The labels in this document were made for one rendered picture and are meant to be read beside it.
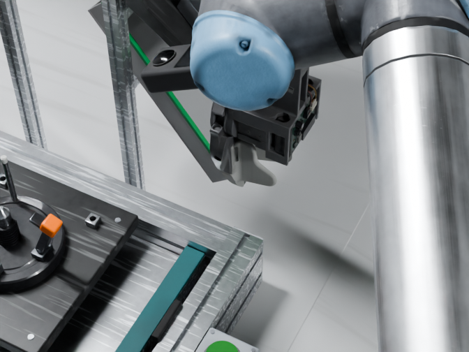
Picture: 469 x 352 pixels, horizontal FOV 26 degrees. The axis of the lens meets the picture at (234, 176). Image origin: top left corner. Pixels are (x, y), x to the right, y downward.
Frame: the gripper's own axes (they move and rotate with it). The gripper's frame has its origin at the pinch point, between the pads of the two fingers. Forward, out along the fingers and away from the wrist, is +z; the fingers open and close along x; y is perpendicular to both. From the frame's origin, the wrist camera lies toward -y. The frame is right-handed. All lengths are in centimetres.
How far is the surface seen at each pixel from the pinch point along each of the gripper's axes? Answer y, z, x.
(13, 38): -40.0, 9.6, 14.0
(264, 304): 0.0, 37.3, 8.7
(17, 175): -36.5, 26.3, 5.2
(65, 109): -45, 37, 27
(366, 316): 13.1, 37.3, 13.4
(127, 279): -16.5, 31.7, 0.5
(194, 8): -15.9, -0.6, 19.8
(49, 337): -18.2, 26.4, -14.0
